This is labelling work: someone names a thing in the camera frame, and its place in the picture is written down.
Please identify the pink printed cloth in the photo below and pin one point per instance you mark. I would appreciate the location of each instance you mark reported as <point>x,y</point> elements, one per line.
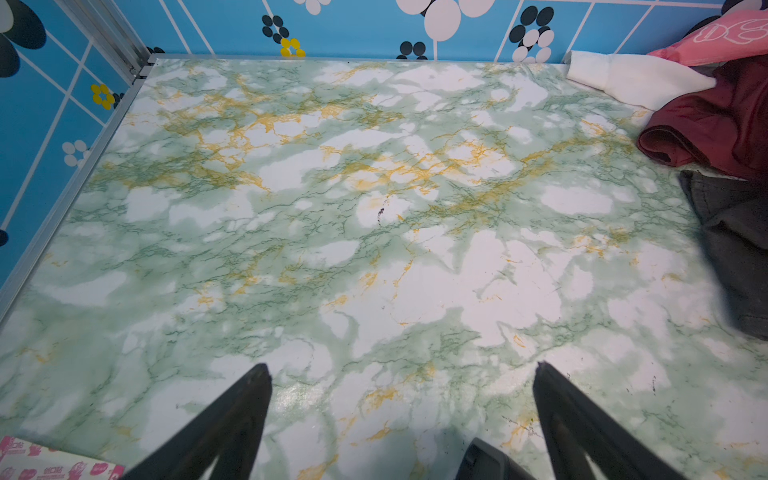
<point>736,35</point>

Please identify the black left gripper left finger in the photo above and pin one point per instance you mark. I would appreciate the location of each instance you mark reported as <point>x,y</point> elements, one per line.
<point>223,440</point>

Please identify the dark grey cloth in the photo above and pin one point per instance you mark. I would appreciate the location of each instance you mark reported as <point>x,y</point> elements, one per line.
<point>733,218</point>

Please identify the maroon cloth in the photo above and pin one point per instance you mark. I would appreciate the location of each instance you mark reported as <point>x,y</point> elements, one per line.
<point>723,128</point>

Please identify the white cloth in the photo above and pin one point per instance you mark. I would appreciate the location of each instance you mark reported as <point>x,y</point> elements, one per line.
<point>640,80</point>

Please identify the pink white packet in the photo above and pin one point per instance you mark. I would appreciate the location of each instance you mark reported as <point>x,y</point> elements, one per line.
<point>24,460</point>

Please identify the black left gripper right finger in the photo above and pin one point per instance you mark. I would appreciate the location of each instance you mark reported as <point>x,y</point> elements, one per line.
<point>580,435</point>

